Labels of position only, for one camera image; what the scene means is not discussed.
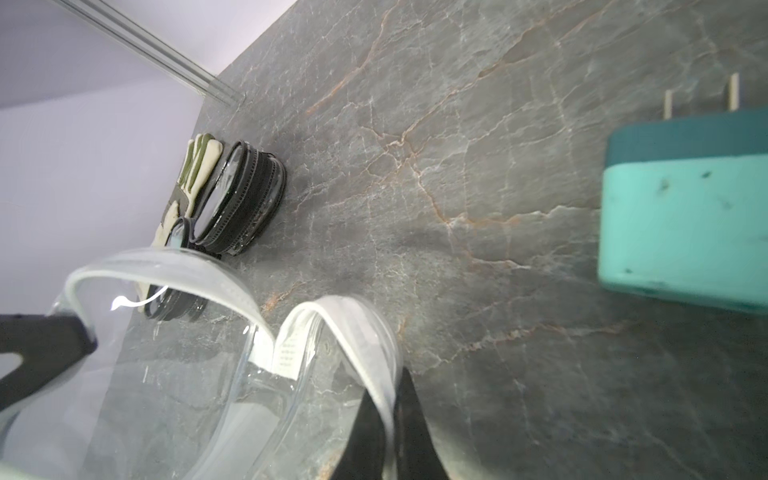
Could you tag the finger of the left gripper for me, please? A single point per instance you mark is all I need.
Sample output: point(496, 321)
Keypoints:
point(47, 345)

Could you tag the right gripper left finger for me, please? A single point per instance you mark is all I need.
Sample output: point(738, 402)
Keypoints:
point(364, 455)

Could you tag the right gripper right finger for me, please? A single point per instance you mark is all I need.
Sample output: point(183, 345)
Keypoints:
point(415, 455)

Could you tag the teal charger block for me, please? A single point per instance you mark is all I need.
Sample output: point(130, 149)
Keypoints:
point(684, 208)

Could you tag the beige gardening glove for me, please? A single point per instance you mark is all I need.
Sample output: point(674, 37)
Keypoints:
point(202, 154)

